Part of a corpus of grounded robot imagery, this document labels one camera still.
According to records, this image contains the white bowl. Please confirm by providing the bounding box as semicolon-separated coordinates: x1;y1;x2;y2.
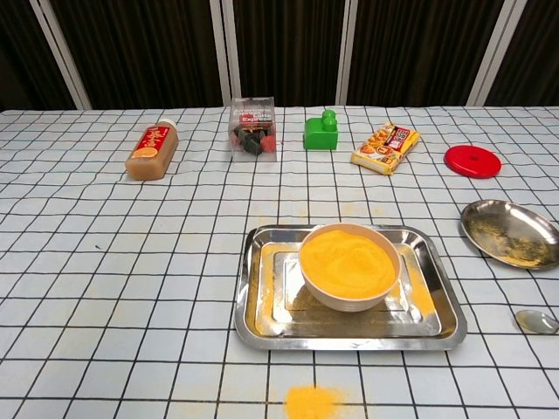
298;223;402;313

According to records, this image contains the metal spoon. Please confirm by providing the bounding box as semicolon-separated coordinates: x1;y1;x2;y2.
514;309;559;336

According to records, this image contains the rectangular steel tray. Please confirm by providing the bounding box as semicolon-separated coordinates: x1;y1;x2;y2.
234;223;468;352

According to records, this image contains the orange powder pile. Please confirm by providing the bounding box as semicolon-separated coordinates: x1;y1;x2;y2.
283;384;350;419

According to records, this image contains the clear plastic capsule box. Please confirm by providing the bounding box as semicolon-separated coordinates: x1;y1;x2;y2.
229;96;277;163

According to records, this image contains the green toy building block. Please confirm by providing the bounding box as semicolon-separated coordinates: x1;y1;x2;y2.
303;109;341;152

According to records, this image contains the yellow snack package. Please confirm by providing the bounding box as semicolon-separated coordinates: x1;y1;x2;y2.
350;122;421;177

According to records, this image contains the brown juice bottle red label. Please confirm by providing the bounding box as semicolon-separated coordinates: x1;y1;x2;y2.
125;119;180;182

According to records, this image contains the white black checkered tablecloth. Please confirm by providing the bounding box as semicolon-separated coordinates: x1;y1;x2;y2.
0;104;559;419

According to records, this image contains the red round plastic disc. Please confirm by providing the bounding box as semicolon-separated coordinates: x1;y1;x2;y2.
444;145;503;180

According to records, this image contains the round steel plate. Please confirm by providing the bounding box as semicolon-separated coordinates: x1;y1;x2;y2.
459;199;559;271

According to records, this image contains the white screen frame post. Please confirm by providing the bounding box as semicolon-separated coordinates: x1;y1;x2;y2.
335;0;360;106
208;0;242;106
467;0;517;106
29;0;93;110

